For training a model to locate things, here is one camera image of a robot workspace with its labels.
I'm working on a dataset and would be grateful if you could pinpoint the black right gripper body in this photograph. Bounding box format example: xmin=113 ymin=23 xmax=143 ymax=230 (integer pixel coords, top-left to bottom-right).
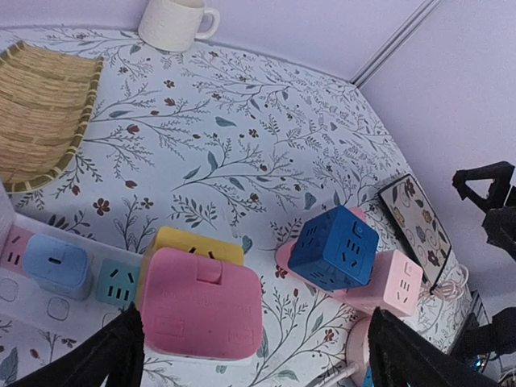
xmin=452 ymin=161 xmax=515 ymax=258

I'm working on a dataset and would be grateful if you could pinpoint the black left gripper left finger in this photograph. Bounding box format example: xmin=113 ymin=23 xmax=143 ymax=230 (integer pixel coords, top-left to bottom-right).
xmin=12 ymin=302 xmax=144 ymax=386

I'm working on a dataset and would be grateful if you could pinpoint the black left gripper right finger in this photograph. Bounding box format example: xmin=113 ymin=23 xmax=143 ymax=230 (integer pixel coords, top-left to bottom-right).
xmin=368 ymin=307 xmax=497 ymax=387

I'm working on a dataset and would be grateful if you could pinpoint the dark blue cube socket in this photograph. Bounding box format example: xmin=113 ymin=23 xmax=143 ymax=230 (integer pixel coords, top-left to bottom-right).
xmin=287 ymin=205 xmax=380 ymax=293

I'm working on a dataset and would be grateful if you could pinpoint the pink triangular power socket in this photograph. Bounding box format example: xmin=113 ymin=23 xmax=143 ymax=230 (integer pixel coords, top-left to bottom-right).
xmin=275 ymin=206 xmax=368 ymax=302

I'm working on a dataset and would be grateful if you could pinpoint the round pink power socket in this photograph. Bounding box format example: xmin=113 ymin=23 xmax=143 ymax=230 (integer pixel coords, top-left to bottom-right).
xmin=310 ymin=316 xmax=374 ymax=387

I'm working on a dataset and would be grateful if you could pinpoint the small pink cube socket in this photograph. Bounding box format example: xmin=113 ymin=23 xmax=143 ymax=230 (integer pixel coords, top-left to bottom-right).
xmin=343 ymin=250 xmax=423 ymax=318

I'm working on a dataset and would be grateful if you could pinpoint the pink plug adapter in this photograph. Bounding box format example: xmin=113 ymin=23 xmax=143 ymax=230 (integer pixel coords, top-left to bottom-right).
xmin=139 ymin=248 xmax=263 ymax=360

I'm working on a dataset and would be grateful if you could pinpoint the light blue plug adapter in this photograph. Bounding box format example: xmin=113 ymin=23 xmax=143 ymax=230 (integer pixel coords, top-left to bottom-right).
xmin=23 ymin=234 xmax=94 ymax=300

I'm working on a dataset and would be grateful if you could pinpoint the yellow cube socket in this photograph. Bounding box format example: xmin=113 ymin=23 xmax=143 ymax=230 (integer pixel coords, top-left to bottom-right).
xmin=135 ymin=227 xmax=244 ymax=309

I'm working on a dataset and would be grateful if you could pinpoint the floral square plate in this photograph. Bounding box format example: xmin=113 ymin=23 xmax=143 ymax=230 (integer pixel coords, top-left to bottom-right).
xmin=378 ymin=173 xmax=452 ymax=290

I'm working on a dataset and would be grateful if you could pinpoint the white power strip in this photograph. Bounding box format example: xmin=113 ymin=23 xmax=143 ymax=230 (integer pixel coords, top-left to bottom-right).
xmin=1 ymin=210 xmax=143 ymax=341

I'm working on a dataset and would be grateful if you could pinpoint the woven bamboo tray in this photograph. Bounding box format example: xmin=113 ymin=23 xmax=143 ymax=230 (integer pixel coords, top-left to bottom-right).
xmin=1 ymin=41 xmax=103 ymax=194

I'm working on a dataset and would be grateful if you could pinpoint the cream ceramic mug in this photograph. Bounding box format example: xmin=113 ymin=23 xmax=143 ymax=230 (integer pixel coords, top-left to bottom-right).
xmin=137 ymin=0 xmax=221 ymax=52

